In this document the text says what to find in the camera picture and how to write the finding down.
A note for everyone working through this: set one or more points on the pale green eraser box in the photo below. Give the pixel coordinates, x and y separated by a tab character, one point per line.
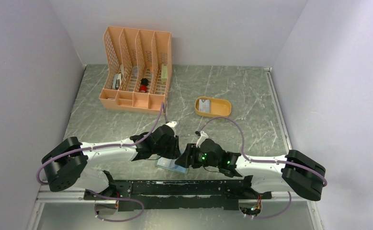
164	73

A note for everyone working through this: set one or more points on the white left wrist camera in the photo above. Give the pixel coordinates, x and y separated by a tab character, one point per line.
172	124

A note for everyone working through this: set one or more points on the grey white utility knife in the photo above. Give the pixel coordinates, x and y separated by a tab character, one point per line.
117	81

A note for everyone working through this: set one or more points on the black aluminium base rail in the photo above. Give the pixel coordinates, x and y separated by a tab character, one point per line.
132	195

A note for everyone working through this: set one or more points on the orange plastic desk organizer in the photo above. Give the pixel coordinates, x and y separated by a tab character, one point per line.
137	54

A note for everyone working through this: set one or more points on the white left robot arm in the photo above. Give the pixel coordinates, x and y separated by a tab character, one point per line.
71	162

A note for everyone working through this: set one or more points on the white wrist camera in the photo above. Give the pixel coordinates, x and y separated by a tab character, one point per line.
172	124
202	136

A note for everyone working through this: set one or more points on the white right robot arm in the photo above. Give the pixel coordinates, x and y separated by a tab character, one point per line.
293	172

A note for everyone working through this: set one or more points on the red black stamp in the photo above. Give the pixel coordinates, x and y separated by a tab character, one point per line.
143	85

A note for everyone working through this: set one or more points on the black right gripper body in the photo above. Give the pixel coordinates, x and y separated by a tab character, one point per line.
198	158

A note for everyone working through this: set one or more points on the yellow oval tray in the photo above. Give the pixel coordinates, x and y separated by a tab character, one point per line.
219	107

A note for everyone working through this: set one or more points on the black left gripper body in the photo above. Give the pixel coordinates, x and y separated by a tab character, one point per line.
168	150

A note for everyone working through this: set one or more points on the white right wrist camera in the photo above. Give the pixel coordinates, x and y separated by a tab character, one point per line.
202	136

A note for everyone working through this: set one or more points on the green leather card holder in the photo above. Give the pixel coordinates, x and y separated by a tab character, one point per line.
169	164

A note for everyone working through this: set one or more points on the grey credit card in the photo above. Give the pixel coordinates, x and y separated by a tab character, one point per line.
204	105

